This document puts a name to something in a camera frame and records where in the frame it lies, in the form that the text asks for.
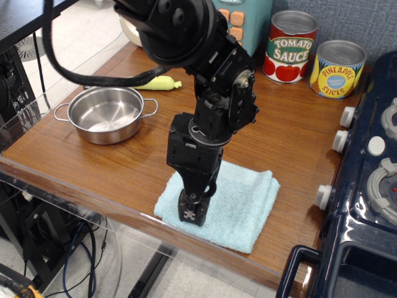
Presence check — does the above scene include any green toy vegetable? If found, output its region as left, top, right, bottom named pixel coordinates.
left=134, top=76, right=182, bottom=91

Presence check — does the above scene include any blue floor cable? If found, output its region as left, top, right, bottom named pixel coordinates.
left=63, top=222, right=97, bottom=298

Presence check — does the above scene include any black computer tower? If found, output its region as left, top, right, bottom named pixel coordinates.
left=0, top=46, right=37, bottom=125

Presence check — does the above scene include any tomato sauce can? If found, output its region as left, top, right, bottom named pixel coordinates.
left=263, top=10, right=319, bottom=83

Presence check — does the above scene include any toy microwave oven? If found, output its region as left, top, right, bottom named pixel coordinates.
left=115, top=1, right=272, bottom=65

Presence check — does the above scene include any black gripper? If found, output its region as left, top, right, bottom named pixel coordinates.
left=167, top=113, right=223, bottom=226

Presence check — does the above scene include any white stove knob top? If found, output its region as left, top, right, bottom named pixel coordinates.
left=339, top=107, right=355, bottom=129

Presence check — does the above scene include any black table leg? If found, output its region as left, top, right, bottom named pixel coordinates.
left=127, top=252, right=169, bottom=298

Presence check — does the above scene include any stainless steel pot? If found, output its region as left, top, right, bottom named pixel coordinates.
left=53, top=87, right=159, bottom=145

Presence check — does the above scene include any white stove knob bottom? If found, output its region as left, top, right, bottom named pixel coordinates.
left=314, top=185, right=332, bottom=210

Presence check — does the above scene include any pineapple slices can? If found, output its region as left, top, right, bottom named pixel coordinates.
left=310, top=40, right=367, bottom=99

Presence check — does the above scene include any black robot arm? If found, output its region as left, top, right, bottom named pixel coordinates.
left=115, top=1, right=259, bottom=226

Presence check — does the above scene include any dark blue toy stove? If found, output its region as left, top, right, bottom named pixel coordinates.
left=277, top=52, right=396, bottom=297

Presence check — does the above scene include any white stove knob middle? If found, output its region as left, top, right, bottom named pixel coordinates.
left=332, top=130, right=349, bottom=153

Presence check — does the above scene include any light blue towel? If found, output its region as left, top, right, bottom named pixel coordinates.
left=154, top=161, right=280, bottom=254

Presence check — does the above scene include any white stove knob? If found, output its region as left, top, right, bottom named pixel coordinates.
left=332, top=130, right=349, bottom=153
left=314, top=185, right=332, bottom=210
left=339, top=107, right=355, bottom=129

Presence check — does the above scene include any black cable sleeve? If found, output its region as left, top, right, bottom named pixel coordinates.
left=42, top=0, right=170, bottom=88

